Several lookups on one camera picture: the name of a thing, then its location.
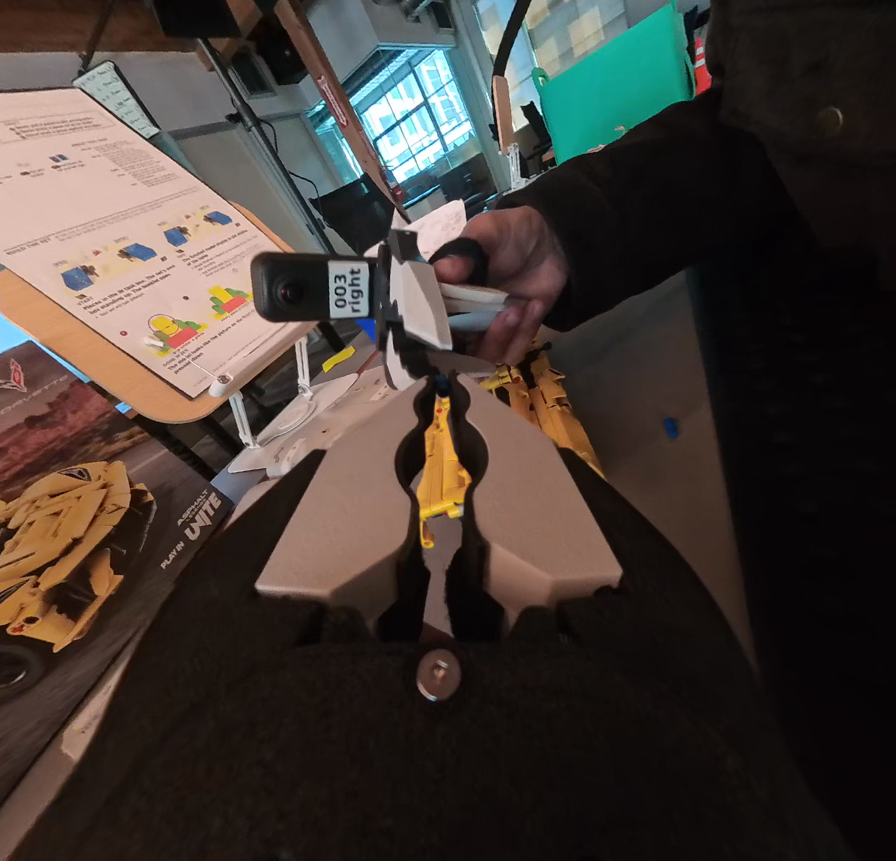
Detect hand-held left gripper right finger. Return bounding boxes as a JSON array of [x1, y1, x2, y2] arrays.
[[450, 376, 624, 639]]

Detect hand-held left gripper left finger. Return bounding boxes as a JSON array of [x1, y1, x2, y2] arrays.
[[255, 378, 434, 639]]

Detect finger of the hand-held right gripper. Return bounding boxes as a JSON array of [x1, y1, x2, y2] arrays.
[[384, 346, 422, 391], [391, 261, 455, 351]]

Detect yellow fender piece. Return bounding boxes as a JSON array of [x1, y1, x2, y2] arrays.
[[416, 392, 473, 550]]

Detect person's right forearm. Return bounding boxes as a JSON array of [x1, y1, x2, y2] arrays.
[[497, 80, 806, 333]]

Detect grey desk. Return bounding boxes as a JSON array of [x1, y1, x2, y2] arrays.
[[224, 266, 757, 659]]

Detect person's right hand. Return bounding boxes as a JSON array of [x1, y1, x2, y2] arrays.
[[458, 206, 569, 365]]

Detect printed white paper bag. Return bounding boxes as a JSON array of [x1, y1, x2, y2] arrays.
[[406, 199, 469, 260]]

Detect black monitor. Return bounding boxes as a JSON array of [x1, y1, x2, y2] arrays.
[[308, 173, 396, 254]]

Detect black pipe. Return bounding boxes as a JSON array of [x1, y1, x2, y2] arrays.
[[199, 38, 337, 253]]

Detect printed instruction sheet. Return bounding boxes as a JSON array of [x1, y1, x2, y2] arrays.
[[0, 89, 291, 400]]

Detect beige rounded board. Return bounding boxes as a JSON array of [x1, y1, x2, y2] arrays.
[[0, 87, 303, 424]]

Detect brick set box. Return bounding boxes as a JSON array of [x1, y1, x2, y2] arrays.
[[0, 339, 235, 802]]

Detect black fleece-lined jacket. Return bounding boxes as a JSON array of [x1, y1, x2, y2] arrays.
[[700, 0, 896, 806]]

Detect wooden post with red sign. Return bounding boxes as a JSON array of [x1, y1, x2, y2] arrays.
[[273, 0, 410, 221]]

